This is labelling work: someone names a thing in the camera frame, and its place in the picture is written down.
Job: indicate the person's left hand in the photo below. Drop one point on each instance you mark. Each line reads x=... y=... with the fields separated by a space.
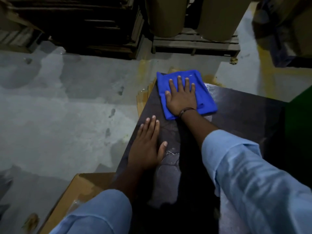
x=144 y=149

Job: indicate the person's right hand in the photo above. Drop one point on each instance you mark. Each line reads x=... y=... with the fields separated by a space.
x=180 y=99

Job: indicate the person's left thumb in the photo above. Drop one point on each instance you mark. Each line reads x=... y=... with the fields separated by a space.
x=163 y=151

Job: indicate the person's right middle finger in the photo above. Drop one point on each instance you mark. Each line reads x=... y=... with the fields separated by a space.
x=180 y=84

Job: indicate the person's left middle finger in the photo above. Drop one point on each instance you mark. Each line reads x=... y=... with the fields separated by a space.
x=151 y=126

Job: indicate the person's right thumb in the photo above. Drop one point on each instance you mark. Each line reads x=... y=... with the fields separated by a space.
x=168 y=97

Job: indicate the person's right little finger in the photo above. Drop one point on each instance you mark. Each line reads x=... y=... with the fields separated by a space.
x=193 y=89

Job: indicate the blue microfibre cloth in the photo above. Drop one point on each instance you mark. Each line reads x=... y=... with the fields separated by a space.
x=207 y=102

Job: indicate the person's left forearm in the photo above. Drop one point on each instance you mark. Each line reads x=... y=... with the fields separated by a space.
x=104 y=209

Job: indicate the person's right forearm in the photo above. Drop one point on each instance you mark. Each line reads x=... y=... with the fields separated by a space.
x=243 y=173

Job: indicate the dark wrist band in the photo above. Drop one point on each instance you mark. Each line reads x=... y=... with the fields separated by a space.
x=186 y=110

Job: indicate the wooden pallet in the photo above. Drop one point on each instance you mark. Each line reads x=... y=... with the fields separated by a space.
x=195 y=43

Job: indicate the small cardboard scrap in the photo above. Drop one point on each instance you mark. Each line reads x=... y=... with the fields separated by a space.
x=234 y=60

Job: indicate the brown paper roll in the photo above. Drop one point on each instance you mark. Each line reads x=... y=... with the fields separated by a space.
x=219 y=19
x=165 y=17

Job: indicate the brown cardboard box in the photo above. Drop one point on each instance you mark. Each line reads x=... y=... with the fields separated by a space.
x=80 y=190

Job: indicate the stack of dark boards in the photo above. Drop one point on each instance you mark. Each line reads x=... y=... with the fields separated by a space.
x=92 y=24

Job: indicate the green machine panel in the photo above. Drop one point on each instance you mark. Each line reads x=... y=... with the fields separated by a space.
x=301 y=119

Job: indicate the large wrapped brown roll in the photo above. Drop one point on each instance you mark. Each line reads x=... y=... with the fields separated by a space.
x=287 y=24

